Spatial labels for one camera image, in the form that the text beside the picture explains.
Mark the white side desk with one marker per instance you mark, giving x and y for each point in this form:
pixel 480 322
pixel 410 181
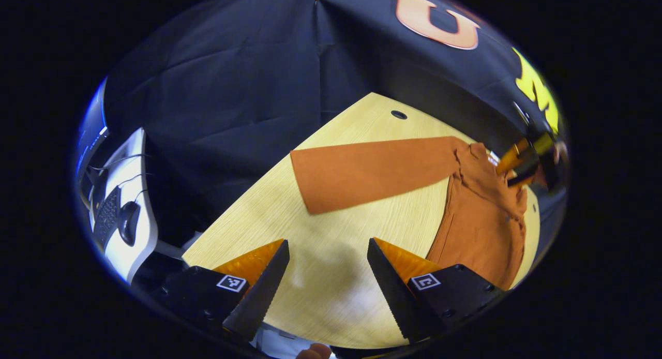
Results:
pixel 137 255

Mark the black computer mouse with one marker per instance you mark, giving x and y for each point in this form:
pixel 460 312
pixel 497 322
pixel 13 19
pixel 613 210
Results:
pixel 129 222

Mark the black keyboard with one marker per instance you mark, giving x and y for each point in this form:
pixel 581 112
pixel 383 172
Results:
pixel 107 219

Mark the computer monitor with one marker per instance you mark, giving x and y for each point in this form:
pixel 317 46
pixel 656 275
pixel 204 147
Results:
pixel 88 136

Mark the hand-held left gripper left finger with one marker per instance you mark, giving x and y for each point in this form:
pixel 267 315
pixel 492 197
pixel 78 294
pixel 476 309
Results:
pixel 261 294

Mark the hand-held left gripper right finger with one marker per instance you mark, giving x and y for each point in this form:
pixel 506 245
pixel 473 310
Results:
pixel 393 297

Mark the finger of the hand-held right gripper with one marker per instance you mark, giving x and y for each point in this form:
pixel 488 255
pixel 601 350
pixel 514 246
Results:
pixel 512 156
pixel 523 177

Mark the black backdrop cloth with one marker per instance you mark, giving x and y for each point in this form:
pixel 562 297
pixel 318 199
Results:
pixel 232 90

